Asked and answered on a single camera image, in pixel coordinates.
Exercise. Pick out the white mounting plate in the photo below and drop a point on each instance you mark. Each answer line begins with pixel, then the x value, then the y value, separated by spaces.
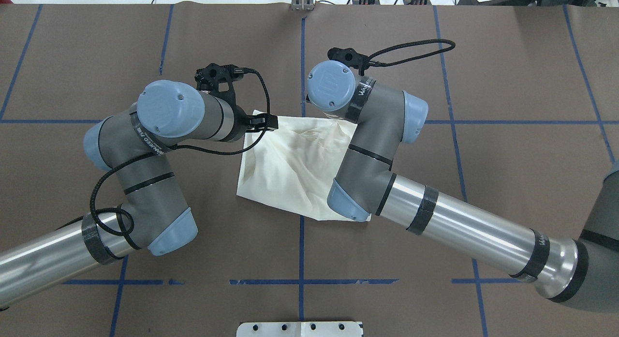
pixel 301 329

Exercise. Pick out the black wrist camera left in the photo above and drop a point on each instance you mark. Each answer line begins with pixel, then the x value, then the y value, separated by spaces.
pixel 217 80

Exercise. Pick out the aluminium frame post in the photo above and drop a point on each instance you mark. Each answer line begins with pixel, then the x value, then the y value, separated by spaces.
pixel 302 5

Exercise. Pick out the cream long-sleeve cat shirt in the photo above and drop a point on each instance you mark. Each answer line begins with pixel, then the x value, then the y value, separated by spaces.
pixel 292 168

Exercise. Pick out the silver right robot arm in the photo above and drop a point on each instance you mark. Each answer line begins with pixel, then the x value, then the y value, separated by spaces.
pixel 580 274

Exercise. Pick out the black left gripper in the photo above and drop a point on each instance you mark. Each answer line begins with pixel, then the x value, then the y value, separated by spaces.
pixel 240 124

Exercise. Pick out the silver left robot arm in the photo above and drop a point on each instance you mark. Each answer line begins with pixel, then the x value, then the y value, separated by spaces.
pixel 138 202

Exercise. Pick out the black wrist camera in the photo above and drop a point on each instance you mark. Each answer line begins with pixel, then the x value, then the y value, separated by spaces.
pixel 349 57
pixel 217 80

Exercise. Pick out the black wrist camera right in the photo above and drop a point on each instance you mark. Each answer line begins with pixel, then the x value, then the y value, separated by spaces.
pixel 349 57

